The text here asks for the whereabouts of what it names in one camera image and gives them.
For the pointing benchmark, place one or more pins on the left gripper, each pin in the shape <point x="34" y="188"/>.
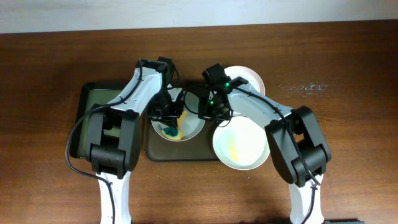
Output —
<point x="171" y="119"/>

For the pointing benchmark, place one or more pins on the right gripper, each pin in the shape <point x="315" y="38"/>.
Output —
<point x="204" y="112"/>

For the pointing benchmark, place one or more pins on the green and yellow sponge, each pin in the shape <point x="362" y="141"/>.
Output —
<point x="175" y="134"/>

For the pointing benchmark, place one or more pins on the white plate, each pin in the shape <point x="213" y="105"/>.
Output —
<point x="250" y="75"/>
<point x="241" y="144"/>
<point x="192" y="124"/>

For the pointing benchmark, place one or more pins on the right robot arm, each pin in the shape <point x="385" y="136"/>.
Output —
<point x="297" y="145"/>

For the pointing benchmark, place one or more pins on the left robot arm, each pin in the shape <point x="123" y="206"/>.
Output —
<point x="113" y="132"/>

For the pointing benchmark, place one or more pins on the brown plastic serving tray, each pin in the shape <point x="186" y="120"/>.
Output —
<point x="198" y="148"/>

